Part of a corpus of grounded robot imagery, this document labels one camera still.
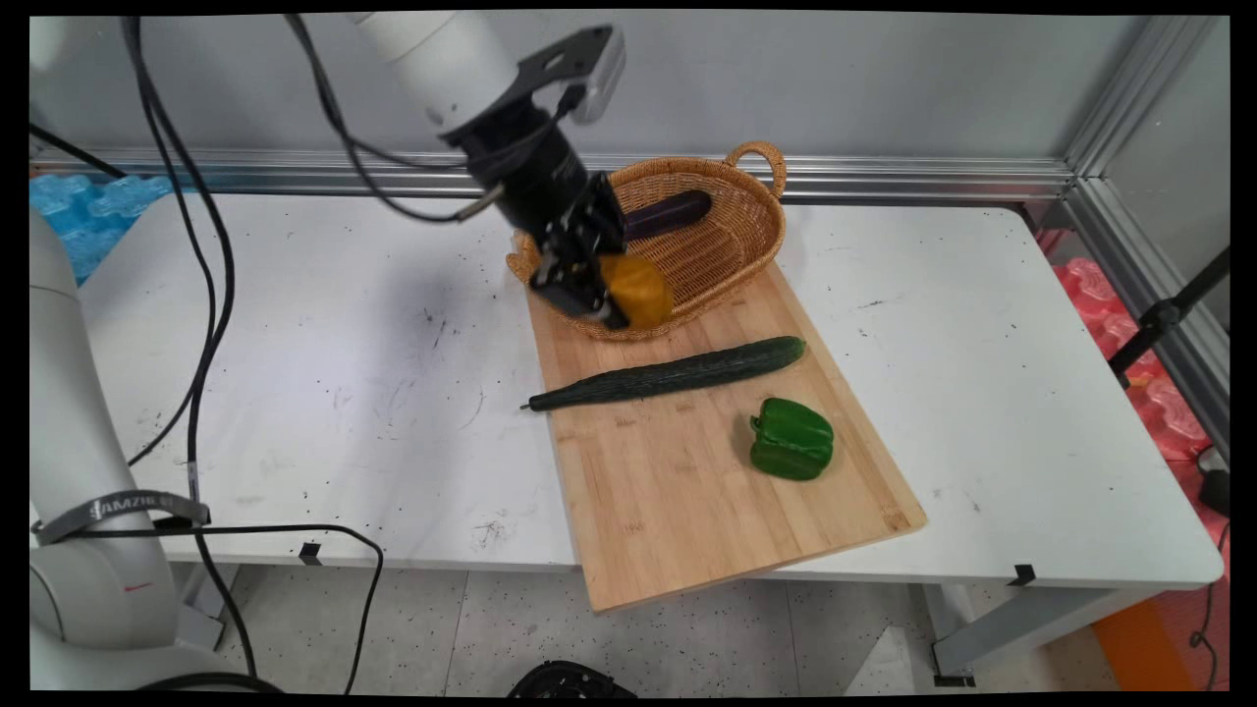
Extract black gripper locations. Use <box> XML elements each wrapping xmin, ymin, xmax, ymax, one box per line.
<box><xmin>445</xmin><ymin>96</ymin><xmax>631</xmax><ymax>331</ymax></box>

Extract orange bell pepper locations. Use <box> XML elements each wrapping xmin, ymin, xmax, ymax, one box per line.
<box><xmin>599</xmin><ymin>252</ymin><xmax>677</xmax><ymax>331</ymax></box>

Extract purple eggplant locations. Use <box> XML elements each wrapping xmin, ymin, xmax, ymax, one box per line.
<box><xmin>621</xmin><ymin>190</ymin><xmax>713</xmax><ymax>243</ymax></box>

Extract woven wicker basket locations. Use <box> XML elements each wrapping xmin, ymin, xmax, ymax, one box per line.
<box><xmin>506</xmin><ymin>140</ymin><xmax>789</xmax><ymax>343</ymax></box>

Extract long green cucumber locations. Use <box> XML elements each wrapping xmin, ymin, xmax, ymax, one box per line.
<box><xmin>520</xmin><ymin>336</ymin><xmax>807</xmax><ymax>412</ymax></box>

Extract bamboo cutting board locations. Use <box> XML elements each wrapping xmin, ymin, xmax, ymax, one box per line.
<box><xmin>513</xmin><ymin>228</ymin><xmax>928</xmax><ymax>614</ymax></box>

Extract green bell pepper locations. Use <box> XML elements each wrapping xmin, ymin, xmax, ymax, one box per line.
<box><xmin>749</xmin><ymin>397</ymin><xmax>836</xmax><ymax>482</ymax></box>

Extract round black floor object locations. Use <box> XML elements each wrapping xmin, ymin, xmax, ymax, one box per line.
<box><xmin>508</xmin><ymin>660</ymin><xmax>639</xmax><ymax>699</ymax></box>

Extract blue foam sheet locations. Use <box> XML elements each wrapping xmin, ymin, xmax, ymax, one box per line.
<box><xmin>29</xmin><ymin>173</ymin><xmax>178</xmax><ymax>288</ymax></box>

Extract pink foam sheet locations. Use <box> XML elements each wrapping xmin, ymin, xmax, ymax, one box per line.
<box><xmin>1051</xmin><ymin>257</ymin><xmax>1230</xmax><ymax>580</ymax></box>

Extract grey table leg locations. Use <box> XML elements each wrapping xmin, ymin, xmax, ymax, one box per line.
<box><xmin>923</xmin><ymin>583</ymin><xmax>1162</xmax><ymax>688</ymax></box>

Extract black tripod stand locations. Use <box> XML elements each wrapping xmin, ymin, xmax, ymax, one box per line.
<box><xmin>1108</xmin><ymin>245</ymin><xmax>1230</xmax><ymax>380</ymax></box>

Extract wrist camera with black bracket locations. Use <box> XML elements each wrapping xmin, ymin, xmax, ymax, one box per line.
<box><xmin>518</xmin><ymin>24</ymin><xmax>628</xmax><ymax>126</ymax></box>

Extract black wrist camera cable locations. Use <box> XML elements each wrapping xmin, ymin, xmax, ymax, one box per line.
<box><xmin>283</xmin><ymin>14</ymin><xmax>588</xmax><ymax>225</ymax></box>

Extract horizontal aluminium frame rail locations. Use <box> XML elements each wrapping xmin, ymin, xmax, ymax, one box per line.
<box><xmin>29</xmin><ymin>147</ymin><xmax>1077</xmax><ymax>204</ymax></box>

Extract black looping cable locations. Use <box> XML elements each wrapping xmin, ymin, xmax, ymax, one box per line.
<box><xmin>54</xmin><ymin>522</ymin><xmax>386</xmax><ymax>695</ymax></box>

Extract thick black cable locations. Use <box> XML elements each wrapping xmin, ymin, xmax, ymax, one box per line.
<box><xmin>120</xmin><ymin>14</ymin><xmax>261</xmax><ymax>680</ymax></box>

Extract grey velcro strap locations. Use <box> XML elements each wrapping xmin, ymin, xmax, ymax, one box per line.
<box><xmin>31</xmin><ymin>488</ymin><xmax>211</xmax><ymax>547</ymax></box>

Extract slanted aluminium frame rail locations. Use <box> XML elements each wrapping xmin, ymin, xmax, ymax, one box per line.
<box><xmin>1065</xmin><ymin>177</ymin><xmax>1230</xmax><ymax>462</ymax></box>

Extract aluminium corner post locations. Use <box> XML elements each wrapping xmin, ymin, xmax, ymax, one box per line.
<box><xmin>1065</xmin><ymin>15</ymin><xmax>1229</xmax><ymax>180</ymax></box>

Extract thin black floor cable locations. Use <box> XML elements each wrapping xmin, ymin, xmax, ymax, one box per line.
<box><xmin>1187</xmin><ymin>520</ymin><xmax>1230</xmax><ymax>690</ymax></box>

